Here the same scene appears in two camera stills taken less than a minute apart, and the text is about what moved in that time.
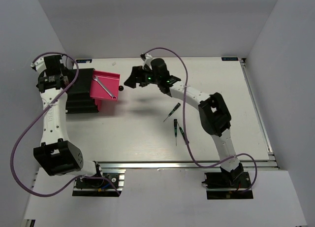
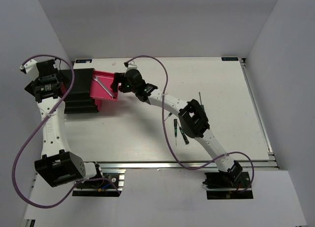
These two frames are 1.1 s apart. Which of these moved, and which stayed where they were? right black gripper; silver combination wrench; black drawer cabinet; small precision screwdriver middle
Moved: right black gripper
Stayed: silver combination wrench; small precision screwdriver middle; black drawer cabinet
